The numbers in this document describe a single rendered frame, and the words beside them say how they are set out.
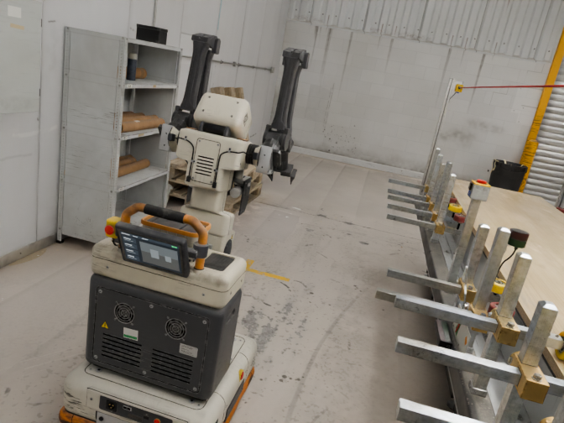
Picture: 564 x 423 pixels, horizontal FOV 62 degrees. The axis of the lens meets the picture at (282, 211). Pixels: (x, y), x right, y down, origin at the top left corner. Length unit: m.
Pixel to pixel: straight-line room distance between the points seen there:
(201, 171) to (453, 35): 7.83
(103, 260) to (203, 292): 0.40
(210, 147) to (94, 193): 1.83
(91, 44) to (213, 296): 2.26
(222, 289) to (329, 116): 7.89
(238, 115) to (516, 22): 8.00
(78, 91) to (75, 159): 0.48
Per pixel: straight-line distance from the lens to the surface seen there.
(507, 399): 1.37
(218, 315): 1.72
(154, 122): 3.97
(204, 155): 1.93
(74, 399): 2.11
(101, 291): 1.90
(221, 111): 1.97
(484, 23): 9.49
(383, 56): 9.31
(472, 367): 1.26
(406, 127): 9.33
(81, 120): 3.59
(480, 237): 1.97
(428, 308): 1.46
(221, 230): 2.02
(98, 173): 3.58
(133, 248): 1.71
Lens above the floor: 1.53
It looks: 17 degrees down
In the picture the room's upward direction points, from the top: 10 degrees clockwise
